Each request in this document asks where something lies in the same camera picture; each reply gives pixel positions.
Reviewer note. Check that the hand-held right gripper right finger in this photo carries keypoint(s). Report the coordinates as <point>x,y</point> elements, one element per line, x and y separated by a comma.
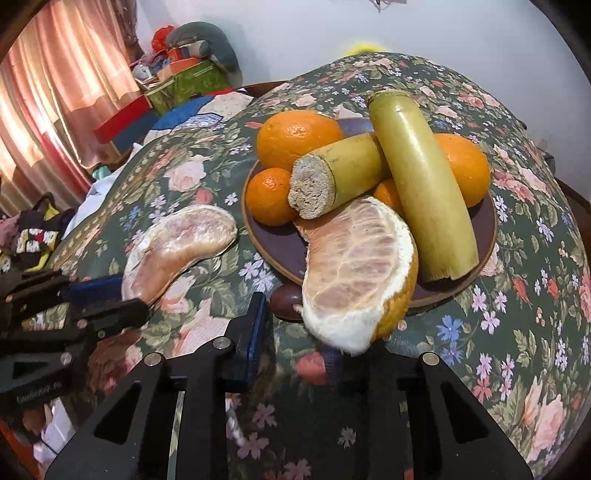
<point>383,378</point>

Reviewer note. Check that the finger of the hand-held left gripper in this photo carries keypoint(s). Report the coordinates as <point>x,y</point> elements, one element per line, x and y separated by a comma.
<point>97,288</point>
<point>120,314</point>

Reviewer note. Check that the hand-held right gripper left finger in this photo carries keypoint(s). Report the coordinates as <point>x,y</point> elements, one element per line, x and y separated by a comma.
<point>251,341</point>

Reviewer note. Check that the purple plate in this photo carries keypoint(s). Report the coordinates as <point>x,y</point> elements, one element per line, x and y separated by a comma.
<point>277,244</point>

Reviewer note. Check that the large peeled pomelo segment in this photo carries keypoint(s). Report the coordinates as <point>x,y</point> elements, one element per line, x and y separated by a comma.
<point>355,277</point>

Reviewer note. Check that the small mandarin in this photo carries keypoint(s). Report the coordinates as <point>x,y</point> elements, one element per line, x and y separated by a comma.
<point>268,196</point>
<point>387,194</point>

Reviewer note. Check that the short green sugarcane piece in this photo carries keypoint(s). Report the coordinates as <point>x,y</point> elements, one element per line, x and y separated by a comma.
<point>341,170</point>

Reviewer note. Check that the long green sugarcane piece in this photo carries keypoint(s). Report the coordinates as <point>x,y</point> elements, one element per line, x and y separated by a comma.
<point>425,184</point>

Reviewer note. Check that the dark red fruit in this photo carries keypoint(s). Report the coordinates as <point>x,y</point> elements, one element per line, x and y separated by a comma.
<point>284,302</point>

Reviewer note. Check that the black printed bag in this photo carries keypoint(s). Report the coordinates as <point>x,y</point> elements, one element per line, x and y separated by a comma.
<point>37,235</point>

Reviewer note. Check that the floral tablecloth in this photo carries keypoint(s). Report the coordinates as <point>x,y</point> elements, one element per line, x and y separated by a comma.
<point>508,300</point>

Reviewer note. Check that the red box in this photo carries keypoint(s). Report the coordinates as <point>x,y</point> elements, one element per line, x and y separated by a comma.
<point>122,120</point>

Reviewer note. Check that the pink curtain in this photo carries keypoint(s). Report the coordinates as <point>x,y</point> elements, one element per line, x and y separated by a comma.
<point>55,92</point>

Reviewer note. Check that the large orange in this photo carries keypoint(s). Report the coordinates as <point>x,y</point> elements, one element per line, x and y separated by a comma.
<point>300,138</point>
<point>466,170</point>

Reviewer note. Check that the orange box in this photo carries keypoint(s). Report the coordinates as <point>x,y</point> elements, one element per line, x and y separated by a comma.
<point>180,68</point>

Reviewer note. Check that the yellow object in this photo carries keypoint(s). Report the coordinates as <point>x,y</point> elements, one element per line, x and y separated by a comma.
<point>364,47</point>

